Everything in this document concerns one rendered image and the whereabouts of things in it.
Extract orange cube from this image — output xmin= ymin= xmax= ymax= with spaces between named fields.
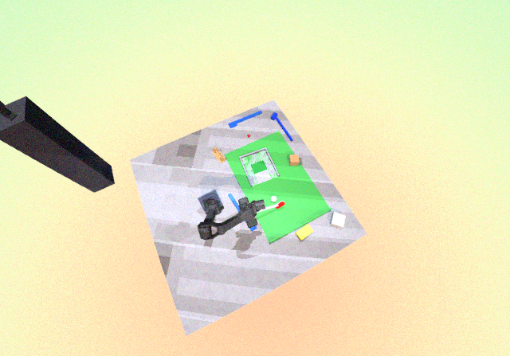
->
xmin=289 ymin=155 xmax=299 ymax=166

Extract yellow block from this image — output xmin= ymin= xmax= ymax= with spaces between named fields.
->
xmin=295 ymin=224 xmax=313 ymax=241

